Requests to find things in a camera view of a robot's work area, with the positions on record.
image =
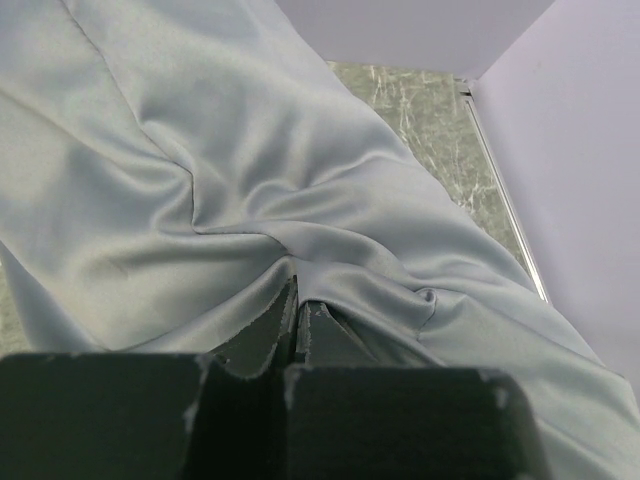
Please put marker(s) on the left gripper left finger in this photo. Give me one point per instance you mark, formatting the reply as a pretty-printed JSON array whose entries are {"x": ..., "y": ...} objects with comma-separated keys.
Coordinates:
[{"x": 134, "y": 415}]

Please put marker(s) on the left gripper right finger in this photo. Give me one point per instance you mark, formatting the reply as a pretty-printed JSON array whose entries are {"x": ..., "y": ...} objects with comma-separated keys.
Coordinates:
[{"x": 349, "y": 416}]

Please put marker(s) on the grey pillowcase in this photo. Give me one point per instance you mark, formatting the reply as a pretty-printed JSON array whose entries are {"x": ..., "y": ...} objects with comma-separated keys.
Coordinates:
[{"x": 168, "y": 166}]

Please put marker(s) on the aluminium right side rail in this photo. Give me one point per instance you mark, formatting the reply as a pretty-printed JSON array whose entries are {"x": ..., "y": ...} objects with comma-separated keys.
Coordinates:
[{"x": 463, "y": 88}]

